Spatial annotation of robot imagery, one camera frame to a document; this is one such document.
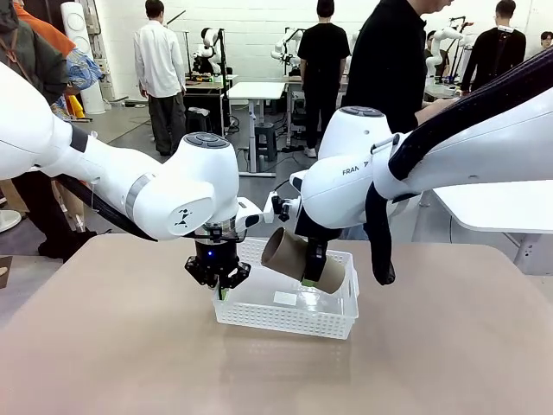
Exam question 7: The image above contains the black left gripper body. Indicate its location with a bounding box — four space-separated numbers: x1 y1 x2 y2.
193 239 241 278

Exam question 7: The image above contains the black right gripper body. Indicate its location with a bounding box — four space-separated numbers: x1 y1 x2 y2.
295 208 345 261

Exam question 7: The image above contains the brown cardboard tube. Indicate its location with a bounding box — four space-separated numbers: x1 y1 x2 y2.
261 227 346 295

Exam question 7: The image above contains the white perforated plastic basket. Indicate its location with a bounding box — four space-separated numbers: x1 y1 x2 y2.
212 236 359 341

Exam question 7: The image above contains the person's right forearm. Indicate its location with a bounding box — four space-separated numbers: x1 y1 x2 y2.
415 98 460 127

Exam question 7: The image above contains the grey plastic stool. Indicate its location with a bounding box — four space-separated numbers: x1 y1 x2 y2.
253 122 277 163

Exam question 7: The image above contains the dark plastic stool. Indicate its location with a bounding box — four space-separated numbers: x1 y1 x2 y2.
185 106 213 136

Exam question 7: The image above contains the grey workbench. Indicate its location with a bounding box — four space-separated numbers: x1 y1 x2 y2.
283 73 351 146
183 73 239 137

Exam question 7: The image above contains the white standing desk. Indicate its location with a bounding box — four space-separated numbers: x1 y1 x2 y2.
226 81 287 178

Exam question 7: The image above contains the person in black clothes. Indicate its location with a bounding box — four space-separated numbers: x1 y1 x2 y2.
297 0 351 159

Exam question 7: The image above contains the white side table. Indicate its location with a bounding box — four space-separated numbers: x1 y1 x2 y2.
431 179 553 276

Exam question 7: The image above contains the person in black shirt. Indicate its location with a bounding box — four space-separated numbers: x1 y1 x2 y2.
343 0 454 135

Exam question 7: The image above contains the brown board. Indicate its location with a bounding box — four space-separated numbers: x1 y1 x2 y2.
0 255 14 290

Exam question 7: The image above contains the round white stand base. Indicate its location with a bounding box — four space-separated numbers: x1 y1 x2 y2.
0 209 22 234

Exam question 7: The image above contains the person in white shirt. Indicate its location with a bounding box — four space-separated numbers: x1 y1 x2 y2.
133 0 187 156

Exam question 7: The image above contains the yellow garment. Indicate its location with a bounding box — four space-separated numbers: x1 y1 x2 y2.
64 94 86 120

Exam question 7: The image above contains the white tower fan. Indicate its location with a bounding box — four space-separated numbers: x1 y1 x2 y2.
60 2 107 116

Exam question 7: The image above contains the person in black sweater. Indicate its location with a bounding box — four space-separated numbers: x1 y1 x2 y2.
460 0 527 96

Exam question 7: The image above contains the mannequin with green jacket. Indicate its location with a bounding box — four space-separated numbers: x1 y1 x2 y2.
0 0 70 105

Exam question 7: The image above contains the mannequin with orange top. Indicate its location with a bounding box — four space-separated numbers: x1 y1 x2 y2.
12 0 78 57

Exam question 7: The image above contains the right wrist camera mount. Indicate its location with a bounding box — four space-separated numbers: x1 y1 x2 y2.
264 190 303 224

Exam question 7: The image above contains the left arm black cable sleeve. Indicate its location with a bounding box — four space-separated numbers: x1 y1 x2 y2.
55 175 159 242

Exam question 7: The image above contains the arm black cable sleeve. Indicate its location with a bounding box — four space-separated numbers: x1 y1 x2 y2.
55 175 159 242
365 47 553 286

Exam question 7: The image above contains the right arm black cable sleeve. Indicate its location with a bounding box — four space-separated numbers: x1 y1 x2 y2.
365 47 553 286

